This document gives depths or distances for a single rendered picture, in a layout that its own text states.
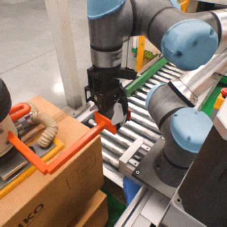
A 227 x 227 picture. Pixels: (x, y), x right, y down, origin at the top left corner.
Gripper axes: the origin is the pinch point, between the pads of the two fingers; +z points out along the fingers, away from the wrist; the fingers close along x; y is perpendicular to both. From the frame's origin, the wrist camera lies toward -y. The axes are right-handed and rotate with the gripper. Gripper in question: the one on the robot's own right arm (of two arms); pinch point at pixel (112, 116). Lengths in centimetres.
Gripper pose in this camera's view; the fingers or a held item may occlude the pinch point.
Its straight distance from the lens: 61.8
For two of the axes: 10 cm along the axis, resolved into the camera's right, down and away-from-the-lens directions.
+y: -6.4, 5.4, -5.5
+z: -0.1, 7.1, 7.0
